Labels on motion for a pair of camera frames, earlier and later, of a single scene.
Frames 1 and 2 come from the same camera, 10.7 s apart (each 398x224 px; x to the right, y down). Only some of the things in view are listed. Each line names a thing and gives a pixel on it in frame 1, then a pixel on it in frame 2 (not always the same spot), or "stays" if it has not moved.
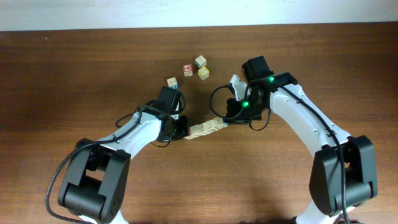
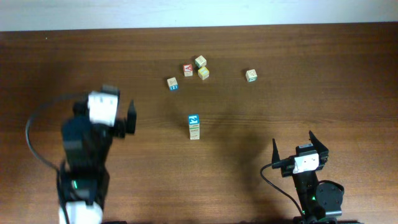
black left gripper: x=183 y=131 to x=131 y=116
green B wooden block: x=219 y=123 to x=194 y=126
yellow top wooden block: x=203 y=73 stays
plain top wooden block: x=200 y=61 stays
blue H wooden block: x=172 y=83 stays
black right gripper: x=231 y=109 to x=323 y=155
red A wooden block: x=188 y=70 stays
